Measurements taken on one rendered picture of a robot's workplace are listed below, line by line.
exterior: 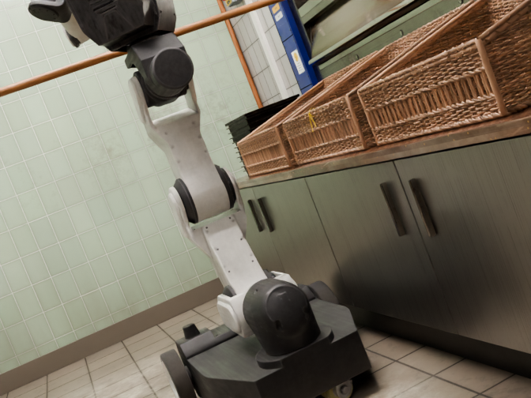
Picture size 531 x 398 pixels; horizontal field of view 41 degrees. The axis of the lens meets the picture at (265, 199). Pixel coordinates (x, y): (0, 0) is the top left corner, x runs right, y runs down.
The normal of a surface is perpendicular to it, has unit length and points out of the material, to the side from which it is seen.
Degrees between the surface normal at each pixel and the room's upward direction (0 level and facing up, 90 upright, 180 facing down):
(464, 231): 90
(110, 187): 90
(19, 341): 90
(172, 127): 84
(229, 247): 64
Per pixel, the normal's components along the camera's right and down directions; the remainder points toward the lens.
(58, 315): 0.29, -0.04
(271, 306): -0.11, -0.34
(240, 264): 0.11, -0.43
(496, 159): -0.88, 0.37
